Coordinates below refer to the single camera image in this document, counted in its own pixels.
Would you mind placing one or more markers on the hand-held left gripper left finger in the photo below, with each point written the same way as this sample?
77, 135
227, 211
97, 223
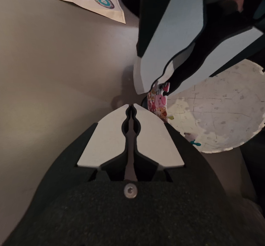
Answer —
103, 146

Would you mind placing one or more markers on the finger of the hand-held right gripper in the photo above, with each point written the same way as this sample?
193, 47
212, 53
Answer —
174, 30
223, 55

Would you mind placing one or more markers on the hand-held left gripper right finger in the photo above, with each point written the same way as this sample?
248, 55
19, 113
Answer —
159, 146

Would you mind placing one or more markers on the colourful puzzle ball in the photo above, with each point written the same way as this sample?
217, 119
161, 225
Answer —
223, 113

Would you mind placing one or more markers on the white puzzle leaflet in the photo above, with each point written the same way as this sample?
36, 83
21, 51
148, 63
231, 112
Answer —
112, 11

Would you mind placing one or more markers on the person's right hand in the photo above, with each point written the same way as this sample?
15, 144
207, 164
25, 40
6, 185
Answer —
239, 0

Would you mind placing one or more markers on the black ball stand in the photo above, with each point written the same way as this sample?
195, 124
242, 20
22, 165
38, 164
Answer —
144, 101

